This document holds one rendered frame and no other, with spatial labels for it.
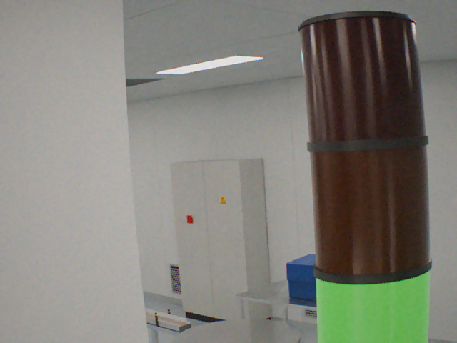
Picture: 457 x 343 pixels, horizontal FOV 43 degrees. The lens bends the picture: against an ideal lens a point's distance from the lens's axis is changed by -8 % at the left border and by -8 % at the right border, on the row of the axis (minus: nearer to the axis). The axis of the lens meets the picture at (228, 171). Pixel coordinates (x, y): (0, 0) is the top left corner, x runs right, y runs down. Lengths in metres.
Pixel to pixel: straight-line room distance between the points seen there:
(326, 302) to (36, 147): 1.53
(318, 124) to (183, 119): 8.09
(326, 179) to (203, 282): 7.56
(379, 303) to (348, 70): 0.09
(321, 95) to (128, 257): 1.70
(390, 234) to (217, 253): 7.27
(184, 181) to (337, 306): 7.51
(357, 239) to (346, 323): 0.03
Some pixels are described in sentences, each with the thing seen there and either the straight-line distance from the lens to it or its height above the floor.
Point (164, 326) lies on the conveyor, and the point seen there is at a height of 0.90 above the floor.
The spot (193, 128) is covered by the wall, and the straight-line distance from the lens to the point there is 8.18.
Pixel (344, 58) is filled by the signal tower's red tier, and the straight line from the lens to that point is 0.23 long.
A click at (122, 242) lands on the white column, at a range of 1.90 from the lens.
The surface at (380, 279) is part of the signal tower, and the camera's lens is 0.23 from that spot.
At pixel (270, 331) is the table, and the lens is 4.40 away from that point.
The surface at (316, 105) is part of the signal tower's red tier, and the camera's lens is 0.23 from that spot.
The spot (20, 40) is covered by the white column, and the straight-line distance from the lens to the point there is 1.74.
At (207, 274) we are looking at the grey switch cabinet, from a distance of 7.69.
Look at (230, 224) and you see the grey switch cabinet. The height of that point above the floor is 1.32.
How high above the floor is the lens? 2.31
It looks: 3 degrees down
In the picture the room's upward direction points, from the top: 4 degrees counter-clockwise
